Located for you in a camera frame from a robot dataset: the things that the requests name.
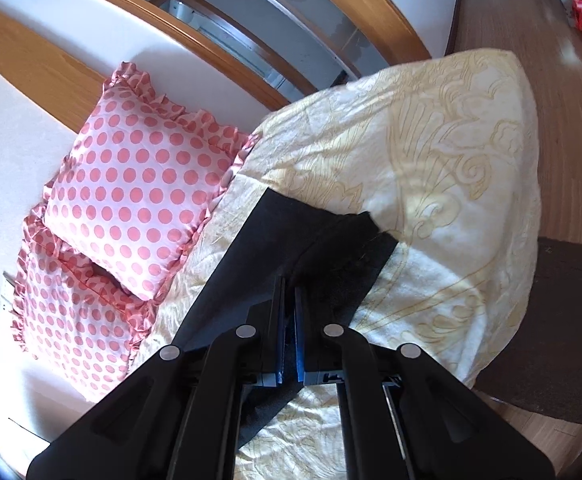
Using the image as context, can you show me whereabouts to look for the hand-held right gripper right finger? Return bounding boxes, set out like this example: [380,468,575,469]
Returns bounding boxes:
[295,287,556,480]

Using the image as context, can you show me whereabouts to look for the pink polka dot pillow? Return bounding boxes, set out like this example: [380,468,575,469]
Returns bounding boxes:
[10,203,159,404]
[41,62,262,302]

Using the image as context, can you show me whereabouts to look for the black pants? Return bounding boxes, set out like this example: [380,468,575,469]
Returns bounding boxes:
[175,187,400,452]

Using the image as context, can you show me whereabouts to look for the dark brown floor mat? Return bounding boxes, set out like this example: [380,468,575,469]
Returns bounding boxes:
[473,236,582,423]

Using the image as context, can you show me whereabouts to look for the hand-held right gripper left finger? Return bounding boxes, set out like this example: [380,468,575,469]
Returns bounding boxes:
[27,278,287,480]

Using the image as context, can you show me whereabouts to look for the wooden door frame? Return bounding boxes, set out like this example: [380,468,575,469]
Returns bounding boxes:
[25,0,432,112]

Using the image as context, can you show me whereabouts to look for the wooden headboard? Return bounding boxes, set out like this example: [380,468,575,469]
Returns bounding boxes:
[0,10,106,133]

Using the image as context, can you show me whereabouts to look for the cream patterned bed blanket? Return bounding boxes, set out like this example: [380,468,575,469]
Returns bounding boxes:
[131,48,544,480]

